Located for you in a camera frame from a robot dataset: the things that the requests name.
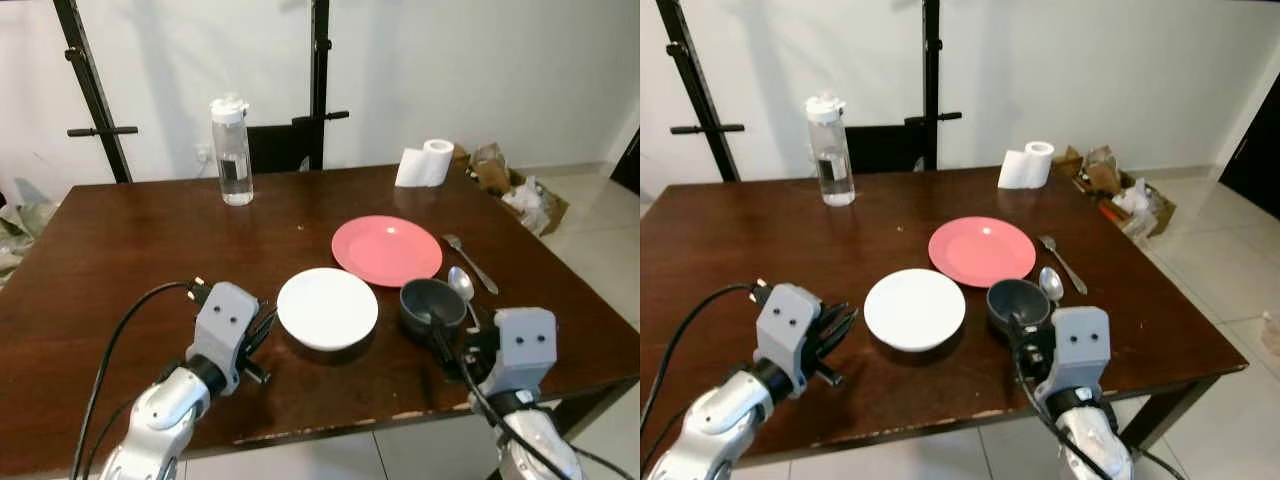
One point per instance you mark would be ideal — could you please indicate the small dark bowl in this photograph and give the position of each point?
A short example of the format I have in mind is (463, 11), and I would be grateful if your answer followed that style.
(425, 300)
(1020, 298)

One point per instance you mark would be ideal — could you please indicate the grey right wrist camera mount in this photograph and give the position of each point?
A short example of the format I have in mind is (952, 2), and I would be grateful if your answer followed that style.
(526, 345)
(1082, 345)

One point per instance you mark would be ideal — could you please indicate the black upright pole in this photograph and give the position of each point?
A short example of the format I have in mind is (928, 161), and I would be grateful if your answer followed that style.
(931, 70)
(318, 70)

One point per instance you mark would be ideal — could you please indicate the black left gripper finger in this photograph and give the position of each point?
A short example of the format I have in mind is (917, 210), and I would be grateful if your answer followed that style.
(843, 332)
(266, 318)
(833, 315)
(270, 334)

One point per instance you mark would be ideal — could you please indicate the pink plate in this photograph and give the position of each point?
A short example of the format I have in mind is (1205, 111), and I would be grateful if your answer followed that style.
(982, 250)
(387, 250)

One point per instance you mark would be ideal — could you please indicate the metal fork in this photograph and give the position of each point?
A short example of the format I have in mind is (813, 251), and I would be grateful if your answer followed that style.
(1064, 264)
(472, 264)

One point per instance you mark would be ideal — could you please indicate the black chair back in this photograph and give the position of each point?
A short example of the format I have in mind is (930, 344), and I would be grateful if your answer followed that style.
(885, 148)
(278, 148)

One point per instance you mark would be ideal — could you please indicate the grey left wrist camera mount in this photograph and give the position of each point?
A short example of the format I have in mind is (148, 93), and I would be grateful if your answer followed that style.
(228, 320)
(790, 322)

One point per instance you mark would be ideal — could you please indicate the white paper towel roll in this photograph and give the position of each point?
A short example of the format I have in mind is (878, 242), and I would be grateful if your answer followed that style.
(425, 165)
(1027, 167)

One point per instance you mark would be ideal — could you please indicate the white plate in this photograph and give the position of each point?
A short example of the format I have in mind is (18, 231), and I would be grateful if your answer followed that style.
(914, 308)
(327, 308)

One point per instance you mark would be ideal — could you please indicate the cardboard box with rubbish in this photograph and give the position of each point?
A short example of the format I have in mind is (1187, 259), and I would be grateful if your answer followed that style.
(1115, 188)
(512, 190)

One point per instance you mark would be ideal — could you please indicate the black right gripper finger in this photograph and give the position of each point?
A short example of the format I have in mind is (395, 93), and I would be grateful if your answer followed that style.
(1016, 328)
(445, 332)

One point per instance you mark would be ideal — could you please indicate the clear water bottle white lid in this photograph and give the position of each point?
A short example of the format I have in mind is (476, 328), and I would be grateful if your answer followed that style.
(830, 150)
(232, 150)

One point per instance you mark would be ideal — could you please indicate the dark wooden table leg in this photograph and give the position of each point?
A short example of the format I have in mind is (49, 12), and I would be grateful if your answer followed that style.
(1170, 415)

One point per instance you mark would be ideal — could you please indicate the metal spoon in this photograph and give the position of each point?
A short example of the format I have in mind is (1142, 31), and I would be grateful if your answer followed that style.
(460, 282)
(1051, 284)

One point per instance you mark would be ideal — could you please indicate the crumpled plastic bag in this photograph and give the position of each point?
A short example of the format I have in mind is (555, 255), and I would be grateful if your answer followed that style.
(18, 230)

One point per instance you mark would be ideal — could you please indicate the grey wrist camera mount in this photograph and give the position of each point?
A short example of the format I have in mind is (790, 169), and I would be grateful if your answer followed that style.
(526, 345)
(1082, 345)
(790, 322)
(228, 320)

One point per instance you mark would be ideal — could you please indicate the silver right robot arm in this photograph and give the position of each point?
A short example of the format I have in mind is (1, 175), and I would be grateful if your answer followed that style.
(1090, 440)
(535, 445)

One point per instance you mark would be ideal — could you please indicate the black pole with crossbar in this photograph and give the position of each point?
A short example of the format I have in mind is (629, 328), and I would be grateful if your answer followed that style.
(92, 90)
(696, 90)

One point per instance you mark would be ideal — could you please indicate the black cabinet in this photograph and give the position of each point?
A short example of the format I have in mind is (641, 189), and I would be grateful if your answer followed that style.
(1255, 165)
(628, 165)

